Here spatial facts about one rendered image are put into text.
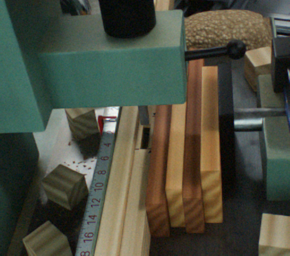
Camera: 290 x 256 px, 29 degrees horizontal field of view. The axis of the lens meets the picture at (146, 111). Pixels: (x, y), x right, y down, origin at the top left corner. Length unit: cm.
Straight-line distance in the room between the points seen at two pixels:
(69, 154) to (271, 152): 36
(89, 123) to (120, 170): 27
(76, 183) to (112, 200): 20
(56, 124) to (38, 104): 35
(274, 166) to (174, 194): 10
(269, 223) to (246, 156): 13
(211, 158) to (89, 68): 14
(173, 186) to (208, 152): 5
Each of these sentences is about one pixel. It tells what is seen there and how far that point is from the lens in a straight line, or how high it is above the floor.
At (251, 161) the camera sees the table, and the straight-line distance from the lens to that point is 64.
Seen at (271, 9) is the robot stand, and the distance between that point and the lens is 126.
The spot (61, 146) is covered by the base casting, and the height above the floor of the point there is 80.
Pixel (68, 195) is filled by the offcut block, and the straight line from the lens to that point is 73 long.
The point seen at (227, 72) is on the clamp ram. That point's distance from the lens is 60.
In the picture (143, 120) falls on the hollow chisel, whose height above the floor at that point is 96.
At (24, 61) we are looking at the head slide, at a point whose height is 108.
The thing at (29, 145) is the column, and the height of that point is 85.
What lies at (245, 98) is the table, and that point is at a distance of 72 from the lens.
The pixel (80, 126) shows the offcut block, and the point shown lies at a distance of 83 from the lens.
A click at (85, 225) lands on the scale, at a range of 52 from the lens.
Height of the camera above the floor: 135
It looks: 39 degrees down
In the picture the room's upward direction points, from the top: 9 degrees counter-clockwise
